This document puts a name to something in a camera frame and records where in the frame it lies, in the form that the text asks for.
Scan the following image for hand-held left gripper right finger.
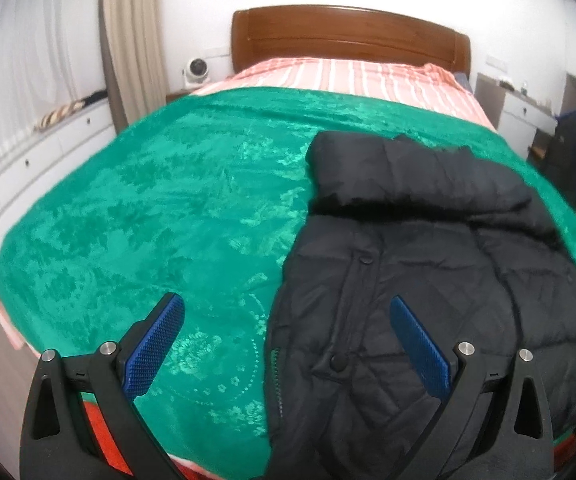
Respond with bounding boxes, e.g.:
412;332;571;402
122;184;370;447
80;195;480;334
389;296;555;480

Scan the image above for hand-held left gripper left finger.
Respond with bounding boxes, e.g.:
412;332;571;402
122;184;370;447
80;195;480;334
20;292;186;480

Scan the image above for black puffer jacket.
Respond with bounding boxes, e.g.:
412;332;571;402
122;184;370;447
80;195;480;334
263;131;576;480

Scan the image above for green plush blanket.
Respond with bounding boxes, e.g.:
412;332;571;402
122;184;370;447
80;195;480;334
0;86;576;466

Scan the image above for white low cabinet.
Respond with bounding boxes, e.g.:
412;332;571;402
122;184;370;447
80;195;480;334
0;95;118;261

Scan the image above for striped cushion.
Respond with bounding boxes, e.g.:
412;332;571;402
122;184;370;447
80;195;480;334
35;100;86;132

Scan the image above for wooden nightstand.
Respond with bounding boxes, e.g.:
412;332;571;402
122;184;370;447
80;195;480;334
165;87;201;105

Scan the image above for white desk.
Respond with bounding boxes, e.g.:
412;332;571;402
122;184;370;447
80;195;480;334
475;72;559;148

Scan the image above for pink striped bed sheet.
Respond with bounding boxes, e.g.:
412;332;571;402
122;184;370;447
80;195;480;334
0;57;499;476

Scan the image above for beige curtain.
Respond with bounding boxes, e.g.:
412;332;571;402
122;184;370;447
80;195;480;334
98;0;171;133

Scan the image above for white sheer curtain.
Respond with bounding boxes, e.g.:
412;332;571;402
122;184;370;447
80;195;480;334
0;0;111;176

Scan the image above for wooden headboard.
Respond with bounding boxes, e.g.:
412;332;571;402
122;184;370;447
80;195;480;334
231;5;471;73

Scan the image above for white round camera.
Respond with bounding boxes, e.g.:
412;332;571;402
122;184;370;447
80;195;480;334
182;57;213;86

